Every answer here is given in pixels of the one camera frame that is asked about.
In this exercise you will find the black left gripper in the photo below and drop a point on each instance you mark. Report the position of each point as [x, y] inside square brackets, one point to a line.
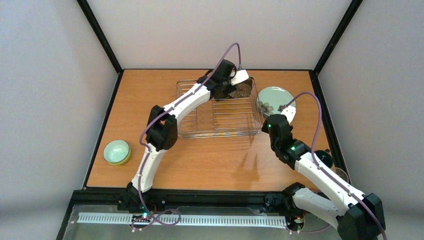
[230, 88]

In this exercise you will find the black floral square plate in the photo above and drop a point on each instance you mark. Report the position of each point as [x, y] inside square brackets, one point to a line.
[242, 90]

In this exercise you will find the wire metal dish rack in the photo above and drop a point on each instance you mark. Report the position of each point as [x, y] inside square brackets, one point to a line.
[224, 118]

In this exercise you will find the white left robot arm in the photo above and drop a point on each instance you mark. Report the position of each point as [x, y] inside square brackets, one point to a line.
[161, 132]

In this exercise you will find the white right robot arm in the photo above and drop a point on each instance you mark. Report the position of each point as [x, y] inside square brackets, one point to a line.
[318, 175]

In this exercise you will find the light green round plate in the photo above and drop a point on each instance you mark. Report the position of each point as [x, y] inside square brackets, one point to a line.
[271, 100]

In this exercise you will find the green yellow small bowl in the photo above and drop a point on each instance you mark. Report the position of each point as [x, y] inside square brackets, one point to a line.
[117, 152]

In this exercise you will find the dark green cup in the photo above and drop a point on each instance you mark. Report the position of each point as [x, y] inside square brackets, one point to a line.
[325, 157]

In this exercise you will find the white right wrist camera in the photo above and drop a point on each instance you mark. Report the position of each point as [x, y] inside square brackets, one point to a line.
[288, 111]

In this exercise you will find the black frame post right rear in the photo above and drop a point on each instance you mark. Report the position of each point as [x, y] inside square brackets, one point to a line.
[337, 35]

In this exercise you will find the black frame post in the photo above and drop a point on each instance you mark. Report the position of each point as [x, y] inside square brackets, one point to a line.
[99, 33]
[337, 35]

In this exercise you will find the black frame post left rear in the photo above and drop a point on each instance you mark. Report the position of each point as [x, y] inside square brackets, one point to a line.
[99, 33]

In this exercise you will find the white slotted cable duct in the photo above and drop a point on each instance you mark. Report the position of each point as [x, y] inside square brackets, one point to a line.
[184, 220]

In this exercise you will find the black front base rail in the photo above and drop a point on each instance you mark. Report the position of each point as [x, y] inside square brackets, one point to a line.
[272, 202]

